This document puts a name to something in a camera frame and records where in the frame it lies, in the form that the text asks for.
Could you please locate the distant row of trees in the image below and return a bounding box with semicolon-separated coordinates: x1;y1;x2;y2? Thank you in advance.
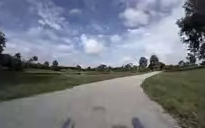
9;52;141;72

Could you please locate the grey concrete path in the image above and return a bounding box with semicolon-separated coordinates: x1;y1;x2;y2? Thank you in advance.
0;70;182;128

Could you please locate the small round tree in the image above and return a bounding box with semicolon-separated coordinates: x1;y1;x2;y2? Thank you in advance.
138;56;149;70
148;54;161;71

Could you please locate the robot's own part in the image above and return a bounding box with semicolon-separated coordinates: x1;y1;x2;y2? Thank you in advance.
131;116;146;128
61;117;76;128

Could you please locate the mown green grass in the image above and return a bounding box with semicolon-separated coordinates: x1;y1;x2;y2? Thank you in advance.
0;67;148;106
140;65;205;128

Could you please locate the small dark tree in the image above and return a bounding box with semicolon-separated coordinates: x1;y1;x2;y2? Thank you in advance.
185;53;198;66

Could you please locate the large dark tree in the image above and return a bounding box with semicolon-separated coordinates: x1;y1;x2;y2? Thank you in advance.
175;0;205;66

